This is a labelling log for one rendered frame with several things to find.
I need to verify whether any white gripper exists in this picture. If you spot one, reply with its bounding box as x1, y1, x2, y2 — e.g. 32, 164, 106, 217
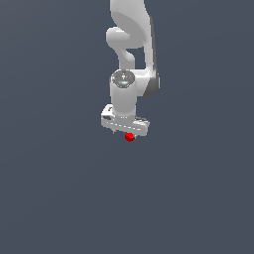
100, 103, 151, 138

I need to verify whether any small red cube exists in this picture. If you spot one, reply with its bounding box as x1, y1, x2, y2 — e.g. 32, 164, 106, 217
124, 132, 136, 143

